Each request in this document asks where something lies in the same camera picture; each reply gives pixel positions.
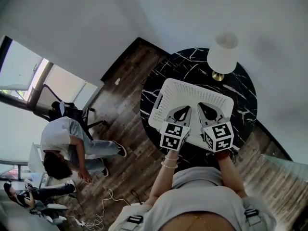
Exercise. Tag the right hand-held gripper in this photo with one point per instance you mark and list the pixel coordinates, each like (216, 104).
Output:
(219, 136)

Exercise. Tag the black marble round table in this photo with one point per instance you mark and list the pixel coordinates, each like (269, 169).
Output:
(240, 93)

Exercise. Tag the white paper scrap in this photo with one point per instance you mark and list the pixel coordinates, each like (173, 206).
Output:
(117, 81)

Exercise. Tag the white table lamp brass base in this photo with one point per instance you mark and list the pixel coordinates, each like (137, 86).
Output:
(222, 56)

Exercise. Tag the person's grey top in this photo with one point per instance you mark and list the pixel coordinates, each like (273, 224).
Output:
(199, 191)

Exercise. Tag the black-framed window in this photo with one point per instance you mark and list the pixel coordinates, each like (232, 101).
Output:
(19, 64)

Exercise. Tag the red wrist band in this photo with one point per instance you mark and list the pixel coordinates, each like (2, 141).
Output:
(222, 155)

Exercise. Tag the frosted glass partition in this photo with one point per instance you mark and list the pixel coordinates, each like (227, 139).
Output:
(288, 170)

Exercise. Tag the white perforated plastic basket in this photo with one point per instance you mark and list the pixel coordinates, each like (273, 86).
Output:
(192, 90)

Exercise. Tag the person's left forearm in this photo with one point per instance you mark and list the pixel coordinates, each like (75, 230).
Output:
(160, 184)

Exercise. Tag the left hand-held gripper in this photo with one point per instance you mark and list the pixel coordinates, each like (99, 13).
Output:
(173, 136)

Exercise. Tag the black office chair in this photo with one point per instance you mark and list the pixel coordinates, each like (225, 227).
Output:
(72, 114)

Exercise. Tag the person's right forearm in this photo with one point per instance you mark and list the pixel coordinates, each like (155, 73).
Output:
(229, 174)

